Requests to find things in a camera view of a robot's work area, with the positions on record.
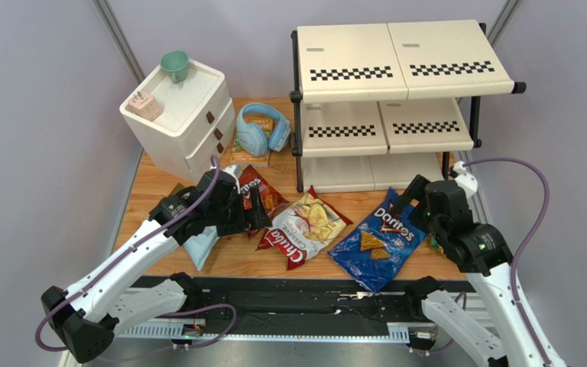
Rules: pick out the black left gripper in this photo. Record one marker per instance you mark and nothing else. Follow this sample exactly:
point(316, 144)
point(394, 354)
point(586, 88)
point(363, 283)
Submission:
point(238, 226)

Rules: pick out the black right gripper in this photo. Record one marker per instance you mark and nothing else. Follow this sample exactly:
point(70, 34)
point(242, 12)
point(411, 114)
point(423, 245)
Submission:
point(417, 193)

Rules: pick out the red Doritos chips bag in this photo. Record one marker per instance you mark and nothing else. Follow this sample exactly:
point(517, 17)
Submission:
point(271, 199)

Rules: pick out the white red Chuba chips bag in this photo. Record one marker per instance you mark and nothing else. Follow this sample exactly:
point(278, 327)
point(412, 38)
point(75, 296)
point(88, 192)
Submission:
point(302, 230)

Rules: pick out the green Foxs snack bag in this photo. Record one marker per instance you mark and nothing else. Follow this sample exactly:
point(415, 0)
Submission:
point(433, 243)

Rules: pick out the blue Doritos chips bag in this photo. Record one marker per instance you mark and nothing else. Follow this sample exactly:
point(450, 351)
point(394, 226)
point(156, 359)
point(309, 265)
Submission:
point(376, 250)

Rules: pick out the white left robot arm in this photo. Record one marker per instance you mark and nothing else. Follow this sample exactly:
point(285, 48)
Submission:
point(89, 314)

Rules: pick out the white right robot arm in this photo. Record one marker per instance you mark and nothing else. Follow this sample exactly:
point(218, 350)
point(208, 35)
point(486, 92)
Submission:
point(481, 253)

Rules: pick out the cream three-tier shelf rack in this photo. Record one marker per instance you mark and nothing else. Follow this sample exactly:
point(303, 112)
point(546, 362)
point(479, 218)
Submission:
point(375, 105)

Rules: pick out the orange green book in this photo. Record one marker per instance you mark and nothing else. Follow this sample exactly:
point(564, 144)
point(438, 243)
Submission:
point(240, 156)

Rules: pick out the light blue snack bag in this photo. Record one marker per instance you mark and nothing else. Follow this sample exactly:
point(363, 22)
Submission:
point(199, 247)

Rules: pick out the light blue headphones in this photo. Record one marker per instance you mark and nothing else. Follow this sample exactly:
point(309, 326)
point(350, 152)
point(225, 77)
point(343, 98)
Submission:
point(252, 137)

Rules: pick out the brown snack bag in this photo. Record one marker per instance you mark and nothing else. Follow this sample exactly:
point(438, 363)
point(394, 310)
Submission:
point(177, 189)

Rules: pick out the white three-drawer cabinet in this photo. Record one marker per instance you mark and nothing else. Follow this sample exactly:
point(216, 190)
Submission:
point(197, 120)

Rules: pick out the pink power adapter cube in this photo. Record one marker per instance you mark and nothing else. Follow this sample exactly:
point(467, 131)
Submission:
point(144, 105)

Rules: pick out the green plastic cup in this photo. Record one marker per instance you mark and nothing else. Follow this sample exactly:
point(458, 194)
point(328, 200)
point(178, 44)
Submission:
point(176, 65)

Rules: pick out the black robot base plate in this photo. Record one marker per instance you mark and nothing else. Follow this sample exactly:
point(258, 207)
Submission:
point(310, 306)

